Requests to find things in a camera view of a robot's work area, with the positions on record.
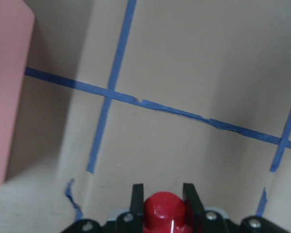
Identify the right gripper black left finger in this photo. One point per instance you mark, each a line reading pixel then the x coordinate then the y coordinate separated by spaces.
pixel 137 200

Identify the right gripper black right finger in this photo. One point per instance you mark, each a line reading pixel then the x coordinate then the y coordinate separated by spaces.
pixel 193 204

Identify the red toy block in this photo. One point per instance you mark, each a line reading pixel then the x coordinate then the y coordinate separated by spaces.
pixel 165 212

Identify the pink plastic box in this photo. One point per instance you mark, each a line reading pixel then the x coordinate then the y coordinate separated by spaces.
pixel 16 27

